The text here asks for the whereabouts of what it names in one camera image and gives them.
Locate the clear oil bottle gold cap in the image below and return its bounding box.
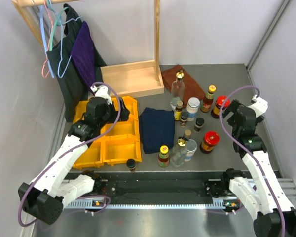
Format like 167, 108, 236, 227
171, 69, 185, 101

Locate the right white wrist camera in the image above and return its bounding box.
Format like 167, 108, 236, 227
247, 95, 268, 125

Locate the red lid jar front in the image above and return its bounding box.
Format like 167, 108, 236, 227
200, 131, 220, 154

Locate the yellow bin organizer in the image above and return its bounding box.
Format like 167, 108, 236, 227
73, 96, 142, 169

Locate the small yellow label bottle back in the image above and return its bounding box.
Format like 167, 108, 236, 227
174, 100, 183, 121

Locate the wooden clothes rack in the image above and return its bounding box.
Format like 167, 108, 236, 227
12, 0, 164, 98

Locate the green clothes hanger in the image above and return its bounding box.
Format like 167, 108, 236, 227
47, 0, 68, 51

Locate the sauce bottle yellow cap front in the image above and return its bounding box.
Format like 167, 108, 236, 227
158, 145, 170, 167

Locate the white salt canister back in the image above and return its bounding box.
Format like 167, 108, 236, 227
186, 97, 200, 121

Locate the navy blue folded cloth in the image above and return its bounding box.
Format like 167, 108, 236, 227
139, 107, 175, 154

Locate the pink clothes hanger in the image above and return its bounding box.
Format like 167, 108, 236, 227
39, 0, 55, 78

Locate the white salt canister front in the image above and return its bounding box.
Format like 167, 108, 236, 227
185, 139, 198, 162

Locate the small yellow label bottle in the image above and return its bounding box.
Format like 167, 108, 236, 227
174, 100, 183, 121
182, 130, 191, 146

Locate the red lid jar back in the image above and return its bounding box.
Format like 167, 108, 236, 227
211, 95, 230, 119

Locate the black cap spice jar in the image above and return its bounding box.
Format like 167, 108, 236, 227
193, 118, 205, 133
179, 112, 188, 127
126, 159, 137, 172

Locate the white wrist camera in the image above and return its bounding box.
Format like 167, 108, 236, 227
247, 95, 268, 125
90, 85, 112, 105

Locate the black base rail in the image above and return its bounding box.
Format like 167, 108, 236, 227
64, 170, 282, 205

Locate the red lid jar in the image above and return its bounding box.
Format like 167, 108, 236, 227
200, 131, 220, 154
211, 95, 230, 119

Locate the brown folded towel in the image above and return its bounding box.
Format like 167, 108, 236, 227
161, 65, 205, 108

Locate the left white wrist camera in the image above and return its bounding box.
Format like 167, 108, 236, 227
90, 85, 112, 105

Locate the dark green hanging garment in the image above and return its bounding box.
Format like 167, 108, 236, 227
47, 4, 106, 122

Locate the purple hanging cloth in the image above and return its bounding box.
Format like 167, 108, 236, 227
71, 21, 96, 93

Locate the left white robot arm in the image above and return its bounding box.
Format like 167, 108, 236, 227
18, 97, 130, 227

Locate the sauce bottle yellow cap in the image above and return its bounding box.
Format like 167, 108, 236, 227
158, 145, 170, 167
200, 85, 216, 113

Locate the blue clothes hanger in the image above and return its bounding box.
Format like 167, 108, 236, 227
38, 5, 83, 78

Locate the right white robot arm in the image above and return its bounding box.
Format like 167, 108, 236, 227
220, 97, 296, 237

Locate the sauce bottle yellow cap back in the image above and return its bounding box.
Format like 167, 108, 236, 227
200, 85, 216, 113

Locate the white salt canister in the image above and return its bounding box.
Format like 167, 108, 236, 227
185, 139, 198, 162
186, 97, 200, 121

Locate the small yellow label bottle front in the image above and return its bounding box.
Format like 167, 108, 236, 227
182, 130, 191, 146

